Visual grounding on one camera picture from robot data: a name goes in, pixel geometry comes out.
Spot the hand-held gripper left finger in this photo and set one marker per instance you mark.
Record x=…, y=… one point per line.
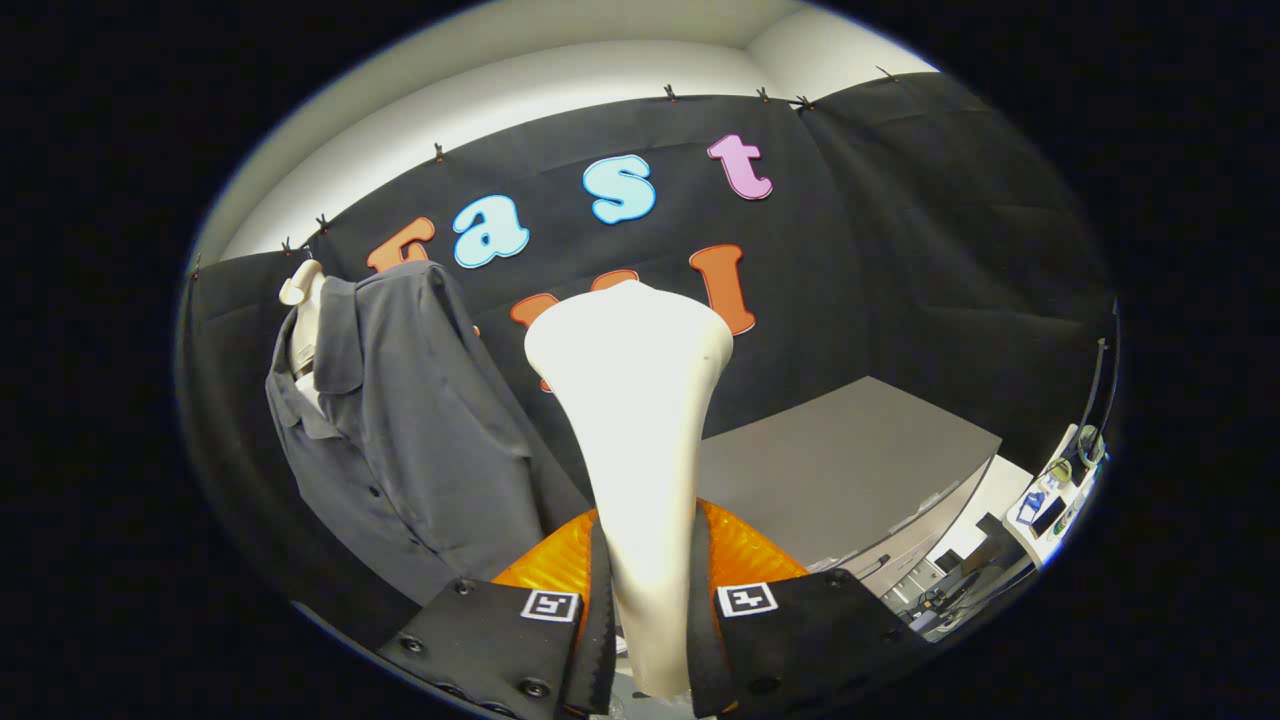
x=601, y=640

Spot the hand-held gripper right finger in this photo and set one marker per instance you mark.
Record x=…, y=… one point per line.
x=700, y=650

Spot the white garment steamer head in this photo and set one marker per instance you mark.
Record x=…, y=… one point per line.
x=630, y=420

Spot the dark grey button shirt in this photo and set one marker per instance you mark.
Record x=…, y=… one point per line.
x=420, y=440

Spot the white side table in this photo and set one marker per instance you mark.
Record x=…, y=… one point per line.
x=985, y=490

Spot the cream mannequin torso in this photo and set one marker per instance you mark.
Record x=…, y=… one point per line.
x=308, y=330

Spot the computer monitor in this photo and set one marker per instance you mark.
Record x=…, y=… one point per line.
x=1103, y=390

